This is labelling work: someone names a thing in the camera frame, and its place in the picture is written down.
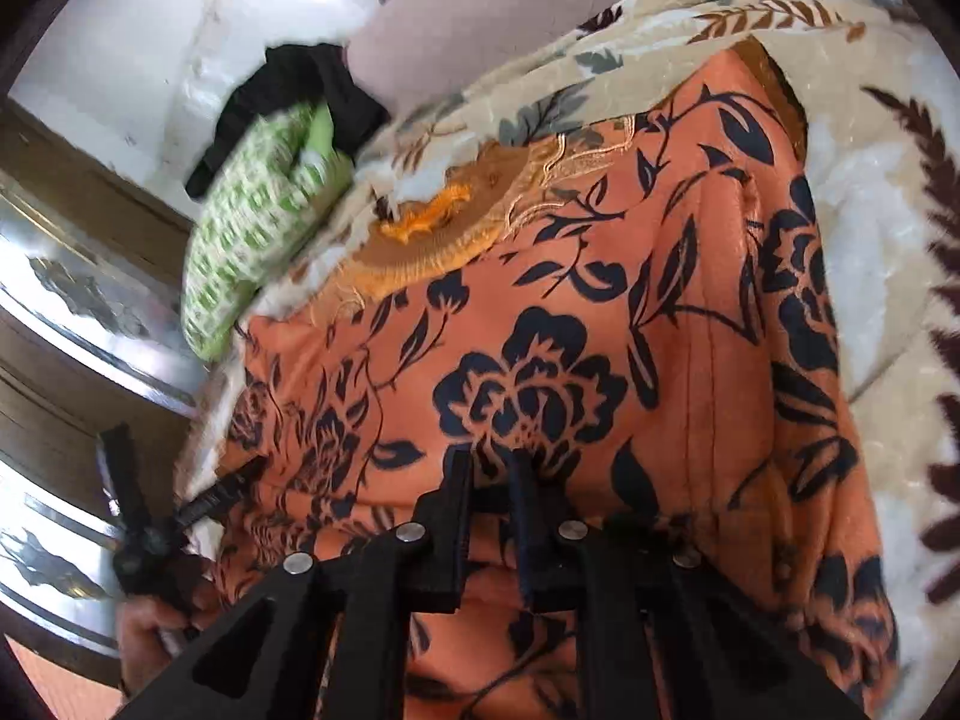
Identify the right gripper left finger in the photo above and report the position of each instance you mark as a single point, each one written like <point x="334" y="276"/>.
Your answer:
<point x="326" y="639"/>

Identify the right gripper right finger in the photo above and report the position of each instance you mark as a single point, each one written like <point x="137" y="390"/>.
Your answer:
<point x="660" y="632"/>

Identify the orange floral blouse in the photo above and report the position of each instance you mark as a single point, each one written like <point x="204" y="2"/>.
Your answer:
<point x="649" y="325"/>

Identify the left hand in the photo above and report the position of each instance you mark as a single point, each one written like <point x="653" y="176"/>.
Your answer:
<point x="141" y="619"/>

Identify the brown wooden door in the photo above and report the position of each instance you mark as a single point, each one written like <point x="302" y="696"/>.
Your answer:
<point x="91" y="267"/>

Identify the green white patterned pillow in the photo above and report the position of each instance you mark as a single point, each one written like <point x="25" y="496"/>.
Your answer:
<point x="271" y="194"/>

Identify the beige leaf pattern blanket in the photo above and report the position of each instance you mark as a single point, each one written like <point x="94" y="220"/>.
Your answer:
<point x="879" y="106"/>

